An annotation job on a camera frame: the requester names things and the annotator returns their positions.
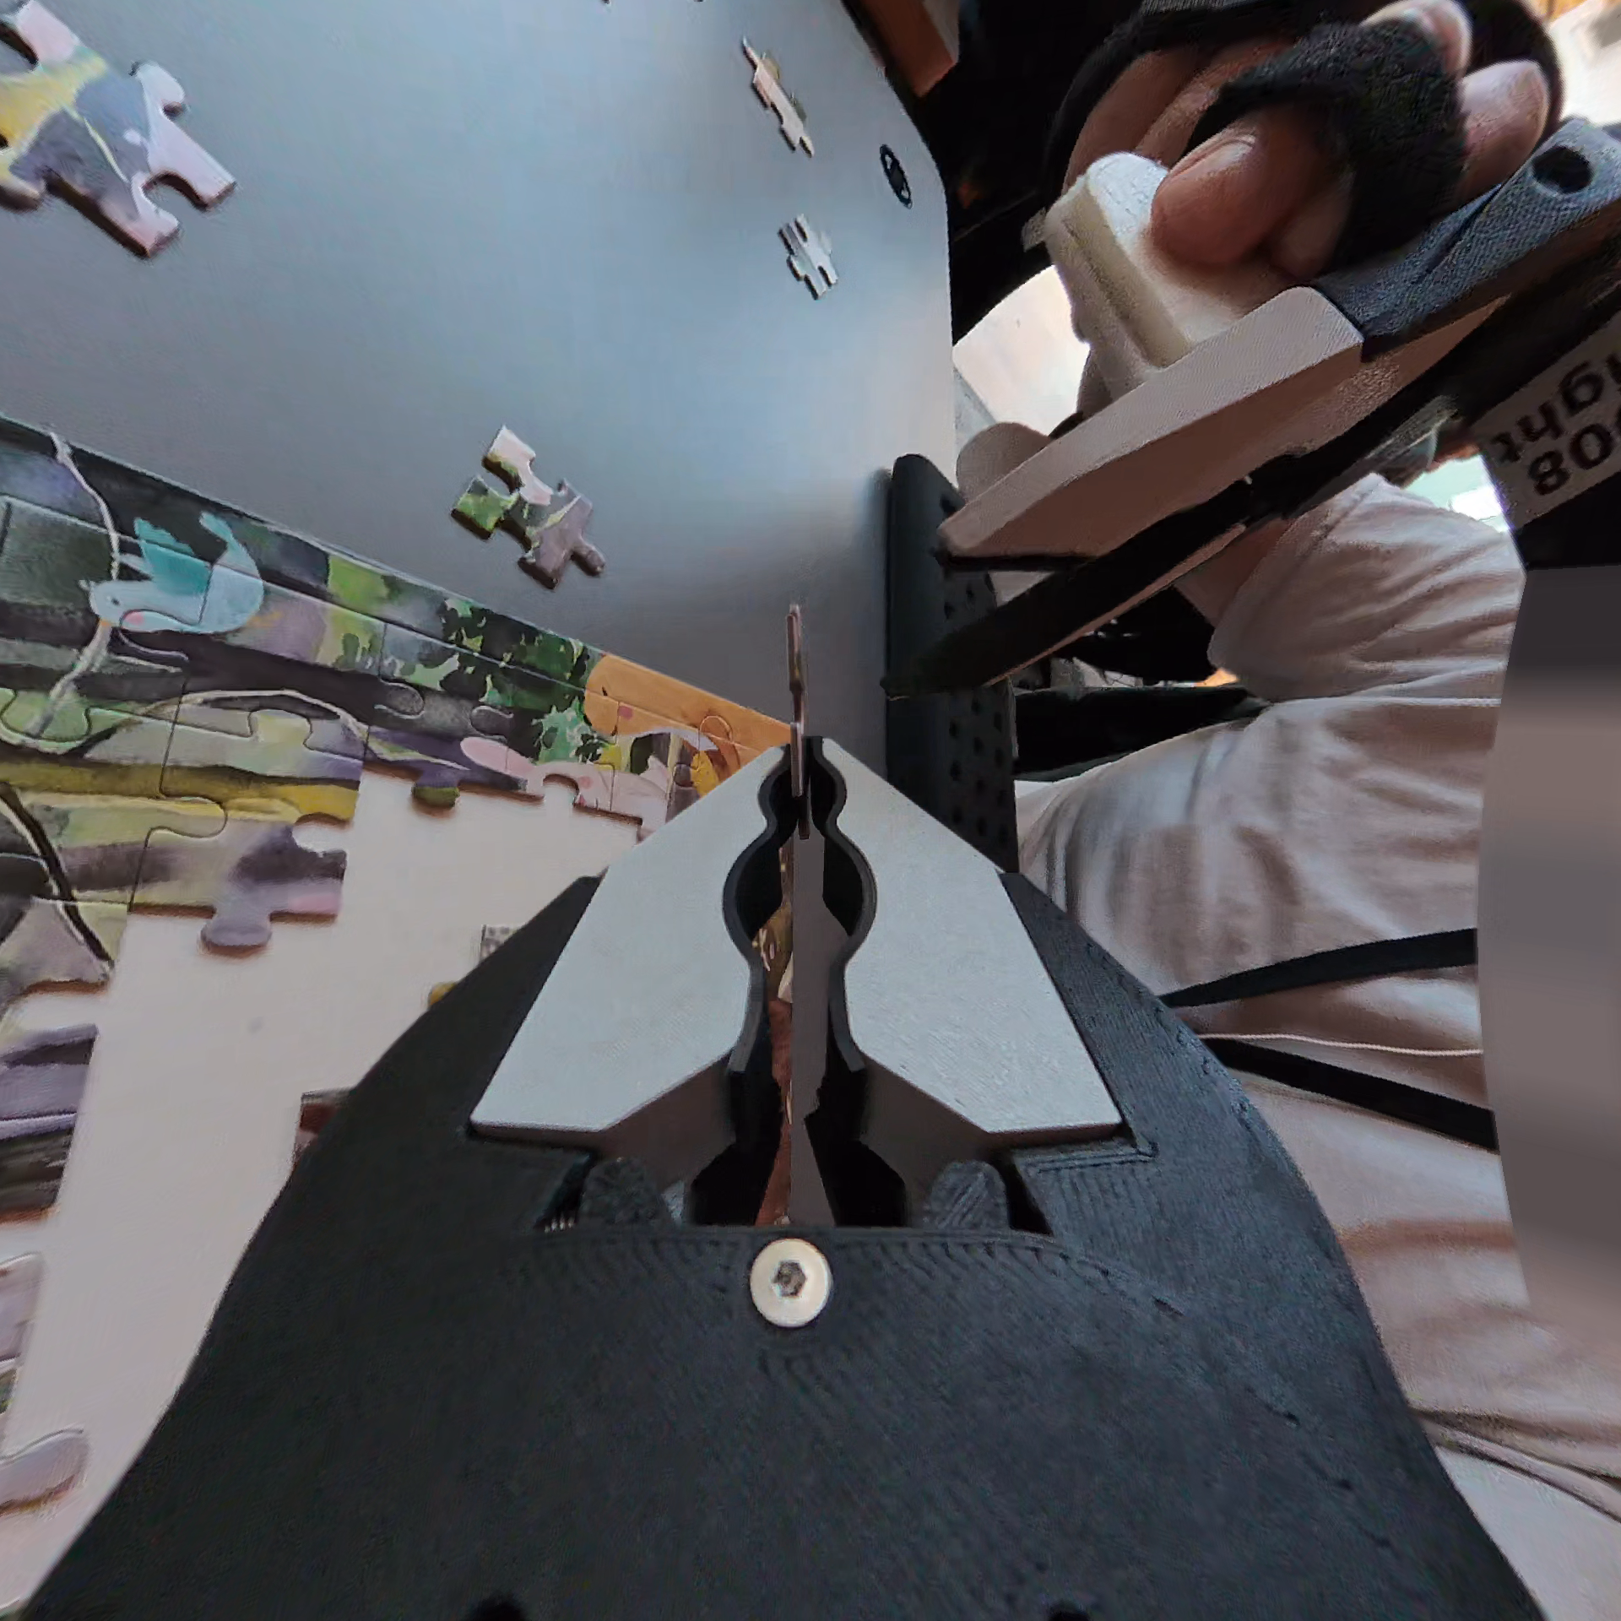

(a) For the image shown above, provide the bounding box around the purple yellow jigsaw piece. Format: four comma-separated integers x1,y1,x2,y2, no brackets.
0,0,236,257

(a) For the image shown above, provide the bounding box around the person's right hand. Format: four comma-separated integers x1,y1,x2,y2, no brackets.
1060,0,1571,285

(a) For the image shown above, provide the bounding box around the pale lilac jigsaw piece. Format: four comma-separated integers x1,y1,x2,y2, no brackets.
739,39,815,157

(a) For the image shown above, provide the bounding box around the jigsaw piece with brown edge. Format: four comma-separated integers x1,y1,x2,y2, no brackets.
761,605,839,1229

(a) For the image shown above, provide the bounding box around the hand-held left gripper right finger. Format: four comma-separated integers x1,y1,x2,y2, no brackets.
809,736,1126,1229

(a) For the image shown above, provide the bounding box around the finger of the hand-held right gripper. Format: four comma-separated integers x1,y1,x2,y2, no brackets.
944,154,1458,558

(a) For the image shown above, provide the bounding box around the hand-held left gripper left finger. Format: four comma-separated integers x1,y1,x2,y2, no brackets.
469,746,804,1229

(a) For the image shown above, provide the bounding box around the green purple pink jigsaw piece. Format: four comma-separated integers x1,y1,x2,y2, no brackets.
452,426,610,591

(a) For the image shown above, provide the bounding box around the black perforated pad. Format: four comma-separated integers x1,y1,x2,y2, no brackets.
879,451,1018,876

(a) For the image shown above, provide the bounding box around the black harness strap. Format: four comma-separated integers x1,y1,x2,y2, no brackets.
1159,925,1497,1152

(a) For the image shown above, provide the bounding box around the animal jigsaw puzzle board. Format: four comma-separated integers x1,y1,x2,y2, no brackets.
0,412,794,1621

